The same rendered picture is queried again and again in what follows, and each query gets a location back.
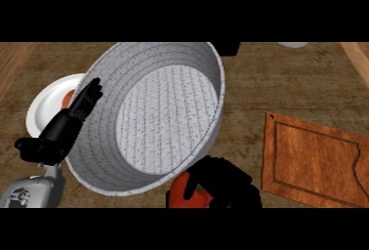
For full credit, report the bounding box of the brown wooden cutting board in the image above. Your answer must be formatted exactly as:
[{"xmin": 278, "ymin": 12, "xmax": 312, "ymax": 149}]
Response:
[{"xmin": 259, "ymin": 111, "xmax": 369, "ymax": 209}]

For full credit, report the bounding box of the pale wooden strip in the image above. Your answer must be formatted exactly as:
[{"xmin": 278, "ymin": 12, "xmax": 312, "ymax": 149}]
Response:
[{"xmin": 337, "ymin": 41, "xmax": 369, "ymax": 81}]

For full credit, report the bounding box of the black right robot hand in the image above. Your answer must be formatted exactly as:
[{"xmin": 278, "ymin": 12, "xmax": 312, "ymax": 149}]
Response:
[{"xmin": 163, "ymin": 155, "xmax": 264, "ymax": 209}]

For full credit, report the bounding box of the orange item on plate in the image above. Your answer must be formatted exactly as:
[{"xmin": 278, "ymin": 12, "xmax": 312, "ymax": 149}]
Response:
[{"xmin": 60, "ymin": 89, "xmax": 78, "ymax": 110}]

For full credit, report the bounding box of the black object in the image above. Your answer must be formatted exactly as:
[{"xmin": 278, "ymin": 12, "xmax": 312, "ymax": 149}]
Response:
[{"xmin": 215, "ymin": 41, "xmax": 241, "ymax": 58}]

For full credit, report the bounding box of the red bell pepper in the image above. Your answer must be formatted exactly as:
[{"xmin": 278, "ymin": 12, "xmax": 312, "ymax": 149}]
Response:
[{"xmin": 166, "ymin": 170, "xmax": 215, "ymax": 209}]

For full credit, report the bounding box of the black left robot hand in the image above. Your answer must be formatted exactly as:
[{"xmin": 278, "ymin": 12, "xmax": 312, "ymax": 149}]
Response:
[{"xmin": 13, "ymin": 77, "xmax": 104, "ymax": 167}]

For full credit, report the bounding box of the white round object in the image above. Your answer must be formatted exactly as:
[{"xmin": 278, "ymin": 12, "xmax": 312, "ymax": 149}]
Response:
[{"xmin": 275, "ymin": 41, "xmax": 309, "ymax": 49}]

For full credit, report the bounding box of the white plate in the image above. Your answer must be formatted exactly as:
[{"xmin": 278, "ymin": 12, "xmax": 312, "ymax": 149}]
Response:
[{"xmin": 25, "ymin": 72, "xmax": 88, "ymax": 139}]

